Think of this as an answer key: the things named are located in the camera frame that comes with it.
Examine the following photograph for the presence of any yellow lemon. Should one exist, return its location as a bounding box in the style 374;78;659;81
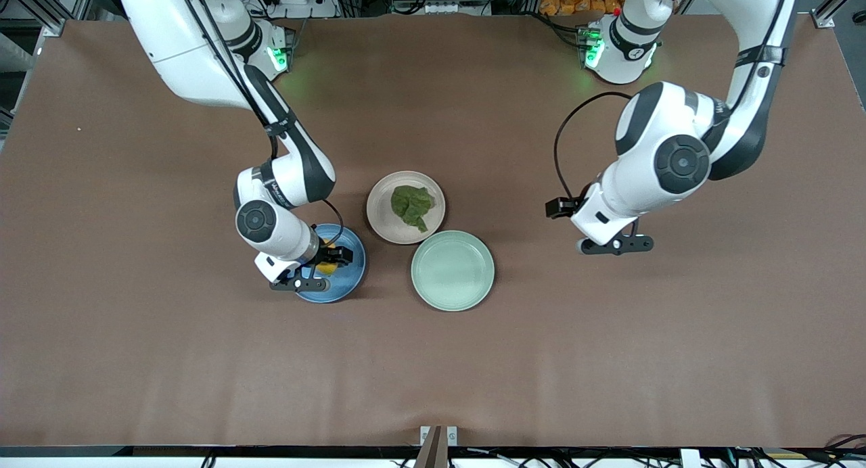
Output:
317;237;340;277

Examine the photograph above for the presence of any green lettuce leaf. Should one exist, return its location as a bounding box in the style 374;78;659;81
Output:
390;185;437;234

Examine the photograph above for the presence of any blue plate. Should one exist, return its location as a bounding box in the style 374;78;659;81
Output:
292;223;367;304

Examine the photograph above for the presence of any beige plate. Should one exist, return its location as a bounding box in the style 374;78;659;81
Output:
366;170;447;245

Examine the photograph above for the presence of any pale green plate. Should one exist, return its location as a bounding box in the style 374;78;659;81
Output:
411;230;495;312

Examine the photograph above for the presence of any brown table cover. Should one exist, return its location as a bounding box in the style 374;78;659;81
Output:
0;15;866;448

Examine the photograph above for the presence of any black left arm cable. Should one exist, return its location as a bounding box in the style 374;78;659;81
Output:
553;91;634;202

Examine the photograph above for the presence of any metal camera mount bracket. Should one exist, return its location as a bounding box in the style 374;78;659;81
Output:
419;425;459;468

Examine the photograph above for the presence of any aluminium frame profile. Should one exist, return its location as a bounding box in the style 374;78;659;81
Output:
811;0;866;29
0;0;92;39

